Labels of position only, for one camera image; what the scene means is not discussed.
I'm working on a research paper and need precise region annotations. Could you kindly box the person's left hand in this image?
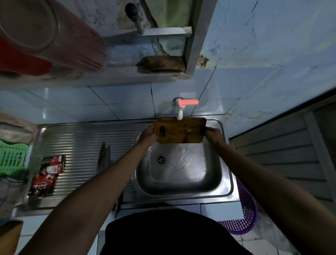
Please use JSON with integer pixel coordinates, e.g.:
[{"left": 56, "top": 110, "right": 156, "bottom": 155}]
[{"left": 139, "top": 125, "right": 159, "bottom": 147}]

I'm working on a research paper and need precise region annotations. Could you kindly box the person's right hand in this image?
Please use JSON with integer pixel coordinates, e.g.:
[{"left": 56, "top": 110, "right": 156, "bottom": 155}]
[{"left": 204, "top": 127, "right": 226, "bottom": 152}]

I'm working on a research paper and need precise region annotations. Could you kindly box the small wooden cutting board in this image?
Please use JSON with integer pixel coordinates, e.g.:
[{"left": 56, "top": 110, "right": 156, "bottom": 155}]
[{"left": 153, "top": 117, "right": 207, "bottom": 144}]

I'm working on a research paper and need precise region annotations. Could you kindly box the checked dishcloth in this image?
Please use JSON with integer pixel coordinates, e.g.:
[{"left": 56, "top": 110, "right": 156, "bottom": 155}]
[{"left": 0, "top": 177, "right": 24, "bottom": 219}]

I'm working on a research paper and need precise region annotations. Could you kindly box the person's right forearm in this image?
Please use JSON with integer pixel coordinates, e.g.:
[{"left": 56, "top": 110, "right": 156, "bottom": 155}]
[{"left": 214, "top": 146, "right": 336, "bottom": 255}]

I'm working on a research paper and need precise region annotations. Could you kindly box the person's left forearm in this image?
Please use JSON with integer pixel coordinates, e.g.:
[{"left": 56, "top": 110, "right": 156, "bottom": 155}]
[{"left": 18, "top": 143, "right": 152, "bottom": 255}]

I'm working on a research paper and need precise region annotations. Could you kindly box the person's black clothing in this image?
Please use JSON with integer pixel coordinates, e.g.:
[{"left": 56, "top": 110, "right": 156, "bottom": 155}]
[{"left": 99, "top": 209, "right": 254, "bottom": 255}]

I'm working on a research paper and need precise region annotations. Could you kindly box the grey slatted wooden door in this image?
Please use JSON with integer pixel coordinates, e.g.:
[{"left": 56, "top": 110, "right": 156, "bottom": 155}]
[{"left": 230, "top": 92, "right": 336, "bottom": 253}]

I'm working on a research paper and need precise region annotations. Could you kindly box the stainless steel sink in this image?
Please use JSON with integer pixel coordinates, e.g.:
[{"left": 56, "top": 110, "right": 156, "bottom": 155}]
[{"left": 12, "top": 118, "right": 241, "bottom": 217}]

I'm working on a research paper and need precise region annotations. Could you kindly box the wooden scrub brush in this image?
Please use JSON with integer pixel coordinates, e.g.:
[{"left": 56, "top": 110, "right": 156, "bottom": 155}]
[{"left": 136, "top": 55, "right": 185, "bottom": 75}]

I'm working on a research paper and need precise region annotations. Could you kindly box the purple plastic basket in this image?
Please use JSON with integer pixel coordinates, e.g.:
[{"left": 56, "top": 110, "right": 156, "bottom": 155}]
[{"left": 219, "top": 181, "right": 258, "bottom": 235}]

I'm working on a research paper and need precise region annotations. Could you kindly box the red black sachet pack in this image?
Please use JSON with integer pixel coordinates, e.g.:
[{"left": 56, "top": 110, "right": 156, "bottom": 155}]
[{"left": 28, "top": 155, "right": 66, "bottom": 198}]

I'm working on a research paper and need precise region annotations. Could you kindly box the red striped drinking glass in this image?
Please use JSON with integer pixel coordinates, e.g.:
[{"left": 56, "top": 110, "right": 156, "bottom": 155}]
[{"left": 0, "top": 0, "right": 107, "bottom": 73}]

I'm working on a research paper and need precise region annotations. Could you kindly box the green plastic basket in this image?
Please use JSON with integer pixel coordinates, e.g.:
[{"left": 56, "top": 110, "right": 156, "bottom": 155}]
[{"left": 0, "top": 139, "right": 29, "bottom": 178}]

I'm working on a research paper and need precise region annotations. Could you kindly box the red plastic cup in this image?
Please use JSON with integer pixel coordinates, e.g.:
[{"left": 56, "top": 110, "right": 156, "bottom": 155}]
[{"left": 0, "top": 35, "right": 53, "bottom": 77}]

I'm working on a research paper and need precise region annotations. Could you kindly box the wooden knife block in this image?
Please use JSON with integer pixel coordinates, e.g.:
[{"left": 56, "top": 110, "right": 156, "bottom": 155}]
[{"left": 0, "top": 220, "right": 23, "bottom": 255}]

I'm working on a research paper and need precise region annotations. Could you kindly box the white faucet orange handle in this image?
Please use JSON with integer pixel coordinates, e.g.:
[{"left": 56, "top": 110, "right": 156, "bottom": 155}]
[{"left": 174, "top": 97, "right": 199, "bottom": 121}]

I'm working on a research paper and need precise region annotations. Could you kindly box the black knob handle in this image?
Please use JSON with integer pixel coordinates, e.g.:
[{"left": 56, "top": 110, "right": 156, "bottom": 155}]
[{"left": 125, "top": 2, "right": 145, "bottom": 35}]

